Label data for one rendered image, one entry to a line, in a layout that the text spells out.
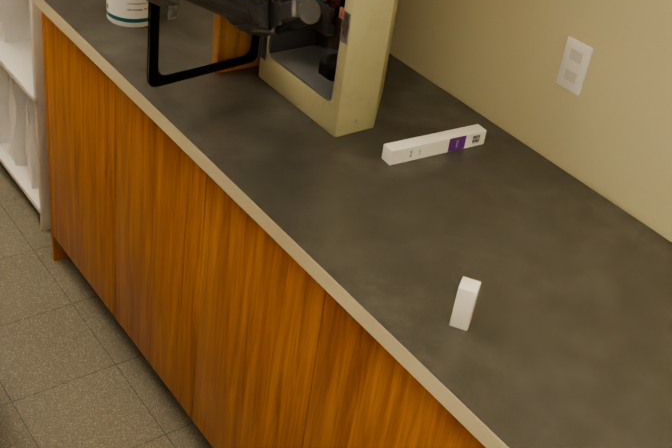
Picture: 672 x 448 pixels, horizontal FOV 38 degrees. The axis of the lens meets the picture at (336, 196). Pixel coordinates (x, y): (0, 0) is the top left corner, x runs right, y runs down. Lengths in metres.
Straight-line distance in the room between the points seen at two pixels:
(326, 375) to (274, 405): 0.27
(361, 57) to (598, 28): 0.50
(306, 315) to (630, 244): 0.67
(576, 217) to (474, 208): 0.22
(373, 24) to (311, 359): 0.71
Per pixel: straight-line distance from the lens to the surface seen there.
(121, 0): 2.60
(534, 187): 2.16
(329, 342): 1.91
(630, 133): 2.16
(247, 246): 2.08
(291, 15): 2.05
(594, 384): 1.70
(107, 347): 3.00
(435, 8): 2.52
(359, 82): 2.16
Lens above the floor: 2.03
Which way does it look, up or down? 33 degrees down
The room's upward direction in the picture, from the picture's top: 9 degrees clockwise
